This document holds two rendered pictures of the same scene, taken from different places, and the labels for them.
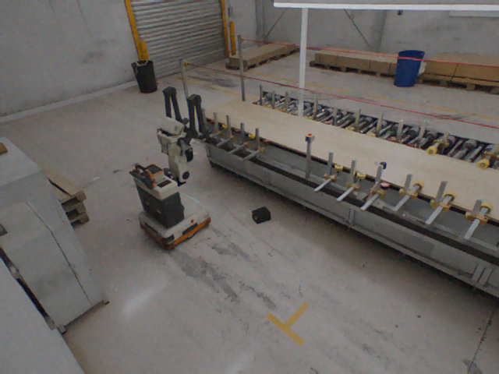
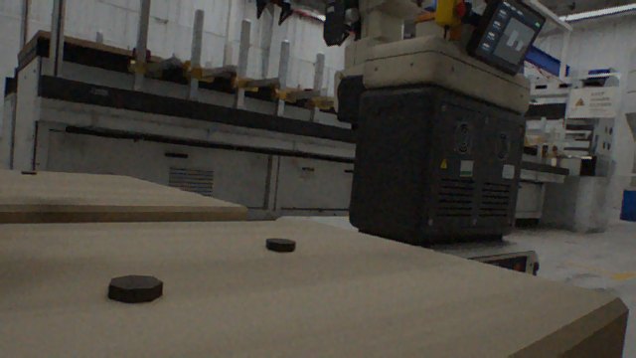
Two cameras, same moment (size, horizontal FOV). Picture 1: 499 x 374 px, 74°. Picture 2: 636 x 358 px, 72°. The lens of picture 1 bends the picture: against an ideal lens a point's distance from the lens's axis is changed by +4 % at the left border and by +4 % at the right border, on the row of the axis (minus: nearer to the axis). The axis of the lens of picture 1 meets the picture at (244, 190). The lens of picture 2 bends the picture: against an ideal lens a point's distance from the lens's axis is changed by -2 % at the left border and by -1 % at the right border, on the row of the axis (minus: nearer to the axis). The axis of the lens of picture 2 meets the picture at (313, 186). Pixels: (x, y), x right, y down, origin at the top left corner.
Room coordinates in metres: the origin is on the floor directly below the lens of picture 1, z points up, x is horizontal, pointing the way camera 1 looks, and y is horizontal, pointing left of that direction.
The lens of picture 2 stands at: (3.38, 2.34, 0.47)
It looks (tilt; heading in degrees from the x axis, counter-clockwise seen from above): 3 degrees down; 273
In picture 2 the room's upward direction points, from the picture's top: 6 degrees clockwise
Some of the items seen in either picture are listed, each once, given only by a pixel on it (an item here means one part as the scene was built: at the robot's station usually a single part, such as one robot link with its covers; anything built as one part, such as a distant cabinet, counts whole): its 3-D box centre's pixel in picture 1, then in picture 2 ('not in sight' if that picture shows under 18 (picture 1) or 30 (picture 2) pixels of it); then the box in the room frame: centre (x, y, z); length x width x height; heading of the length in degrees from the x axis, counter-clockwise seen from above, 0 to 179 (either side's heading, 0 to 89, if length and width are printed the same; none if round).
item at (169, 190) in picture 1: (161, 193); (436, 136); (3.09, 0.97, 0.59); 0.55 x 0.34 x 0.83; 43
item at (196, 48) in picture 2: (217, 128); (195, 61); (4.09, 0.31, 0.89); 0.04 x 0.04 x 0.48; 43
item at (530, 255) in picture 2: (151, 227); (498, 268); (2.91, 1.12, 0.23); 0.41 x 0.02 x 0.08; 43
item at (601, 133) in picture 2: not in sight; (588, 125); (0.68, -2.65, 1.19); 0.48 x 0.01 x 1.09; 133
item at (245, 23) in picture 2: (229, 132); (241, 67); (3.91, 0.14, 0.91); 0.04 x 0.04 x 0.48; 43
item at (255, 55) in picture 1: (263, 52); not in sight; (11.18, -0.96, 0.23); 2.41 x 0.77 x 0.17; 135
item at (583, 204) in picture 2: not in sight; (535, 148); (0.89, -3.43, 0.95); 1.65 x 0.70 x 1.90; 133
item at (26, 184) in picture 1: (36, 237); not in sight; (2.28, 1.90, 0.78); 0.90 x 0.45 x 1.55; 43
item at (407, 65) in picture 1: (408, 68); not in sight; (7.71, -4.00, 0.36); 0.59 x 0.57 x 0.73; 133
